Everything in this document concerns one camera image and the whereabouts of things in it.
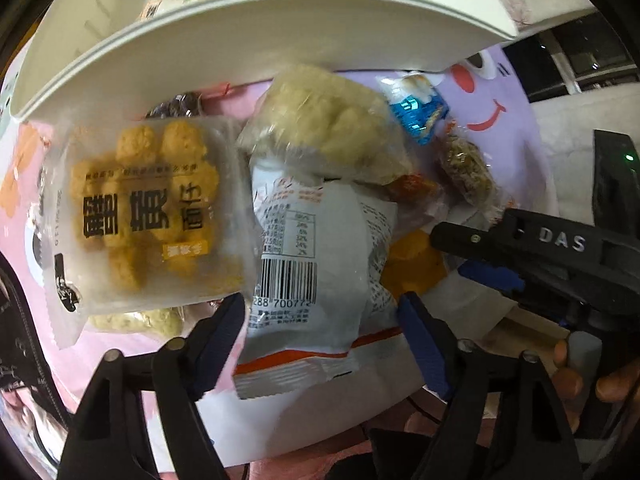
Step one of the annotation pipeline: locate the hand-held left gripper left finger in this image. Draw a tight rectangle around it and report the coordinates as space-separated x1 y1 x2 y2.
60 292 247 480

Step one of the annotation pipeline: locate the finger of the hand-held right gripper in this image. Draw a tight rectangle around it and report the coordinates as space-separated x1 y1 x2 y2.
431 221 507 262
457 259 527 295

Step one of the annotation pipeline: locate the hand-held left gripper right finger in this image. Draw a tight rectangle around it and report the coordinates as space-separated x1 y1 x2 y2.
397 291 583 480

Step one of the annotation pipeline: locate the orange bread snack packet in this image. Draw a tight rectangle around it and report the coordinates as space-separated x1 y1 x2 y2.
380 172 448 296

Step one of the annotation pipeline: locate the clear granola bar packet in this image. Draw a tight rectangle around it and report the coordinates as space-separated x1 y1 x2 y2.
432 127 501 208

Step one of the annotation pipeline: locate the pale noodle snack packet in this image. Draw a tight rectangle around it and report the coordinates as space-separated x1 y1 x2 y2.
87 305 186 338

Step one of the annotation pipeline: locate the white barcode snack packet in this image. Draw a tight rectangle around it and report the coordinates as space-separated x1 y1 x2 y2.
232 157 416 401

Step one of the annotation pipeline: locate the blue snack packet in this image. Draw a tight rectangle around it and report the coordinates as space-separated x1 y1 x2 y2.
387 74 451 146

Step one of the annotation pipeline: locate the yellow fried ball snack packet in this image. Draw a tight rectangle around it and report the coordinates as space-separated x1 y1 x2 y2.
40 115 261 351

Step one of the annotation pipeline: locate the pale puffed snack packet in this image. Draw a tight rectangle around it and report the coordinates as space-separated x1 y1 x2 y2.
235 64 416 186

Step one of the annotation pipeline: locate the dark brownie snack packet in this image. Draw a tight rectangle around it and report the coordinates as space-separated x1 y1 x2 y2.
147 91 203 121

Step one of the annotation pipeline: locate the white plastic storage box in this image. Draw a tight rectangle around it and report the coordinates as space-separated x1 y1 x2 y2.
10 0 526 121

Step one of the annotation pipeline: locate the person's right hand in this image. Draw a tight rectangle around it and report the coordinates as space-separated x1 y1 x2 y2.
552 340 640 427

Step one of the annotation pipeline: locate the white floral curtain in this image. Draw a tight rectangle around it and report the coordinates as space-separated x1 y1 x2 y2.
500 0 596 28

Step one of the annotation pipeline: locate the window with white frame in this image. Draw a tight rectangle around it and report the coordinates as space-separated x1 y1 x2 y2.
520 10 640 103

